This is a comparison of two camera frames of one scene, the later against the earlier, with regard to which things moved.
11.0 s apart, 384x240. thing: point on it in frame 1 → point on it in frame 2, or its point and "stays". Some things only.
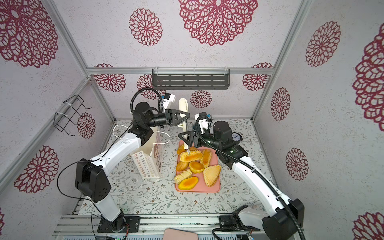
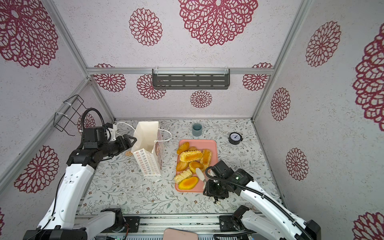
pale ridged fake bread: (182, 176) stays
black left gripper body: (169, 119) → (120, 144)
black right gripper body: (195, 141) → (215, 188)
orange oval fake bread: (188, 183) stays
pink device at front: (171, 234) stays
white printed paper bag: (149, 158) stays
